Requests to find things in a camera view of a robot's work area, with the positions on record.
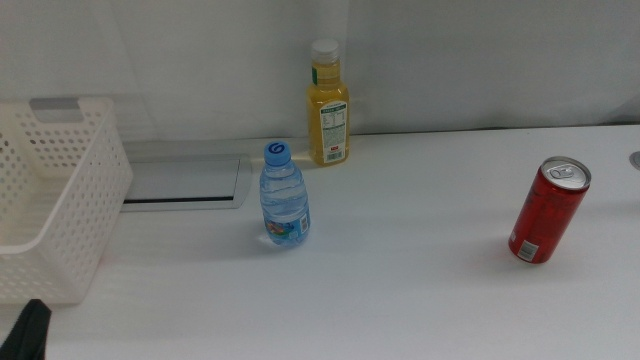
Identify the red drink can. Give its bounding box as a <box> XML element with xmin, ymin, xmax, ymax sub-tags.
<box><xmin>508</xmin><ymin>155</ymin><xmax>593</xmax><ymax>265</ymax></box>

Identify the white backdrop cloth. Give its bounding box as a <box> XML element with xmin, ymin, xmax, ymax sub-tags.
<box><xmin>0</xmin><ymin>0</ymin><xmax>640</xmax><ymax>144</ymax></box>

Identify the grey table cable hatch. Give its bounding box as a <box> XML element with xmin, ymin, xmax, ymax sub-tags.
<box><xmin>121</xmin><ymin>153</ymin><xmax>254</xmax><ymax>213</ymax></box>

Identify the white perforated plastic basket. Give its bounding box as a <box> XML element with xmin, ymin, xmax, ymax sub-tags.
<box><xmin>0</xmin><ymin>96</ymin><xmax>134</xmax><ymax>305</ymax></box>

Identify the yellow juice bottle white cap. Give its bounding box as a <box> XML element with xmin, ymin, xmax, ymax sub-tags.
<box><xmin>305</xmin><ymin>38</ymin><xmax>351</xmax><ymax>167</ymax></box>

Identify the small water bottle blue cap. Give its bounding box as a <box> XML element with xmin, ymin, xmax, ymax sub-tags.
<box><xmin>258</xmin><ymin>140</ymin><xmax>312</xmax><ymax>247</ymax></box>

